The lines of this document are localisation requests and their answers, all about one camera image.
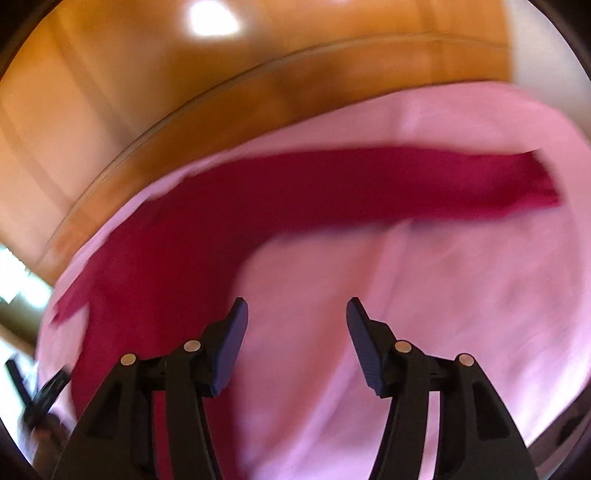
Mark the wooden bed frame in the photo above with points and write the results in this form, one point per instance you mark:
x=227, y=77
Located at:
x=221, y=101

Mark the pink blanket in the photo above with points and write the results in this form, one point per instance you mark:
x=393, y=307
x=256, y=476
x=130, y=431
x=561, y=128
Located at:
x=415, y=300

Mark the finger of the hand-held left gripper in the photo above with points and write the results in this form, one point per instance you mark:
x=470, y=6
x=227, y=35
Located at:
x=48, y=387

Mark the dark red knit pants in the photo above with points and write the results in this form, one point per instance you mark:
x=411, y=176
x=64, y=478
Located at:
x=221, y=203

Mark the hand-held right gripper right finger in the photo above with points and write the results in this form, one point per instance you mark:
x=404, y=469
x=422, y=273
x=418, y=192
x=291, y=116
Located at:
x=362, y=344

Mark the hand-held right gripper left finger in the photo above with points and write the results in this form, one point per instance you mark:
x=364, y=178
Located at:
x=231, y=344

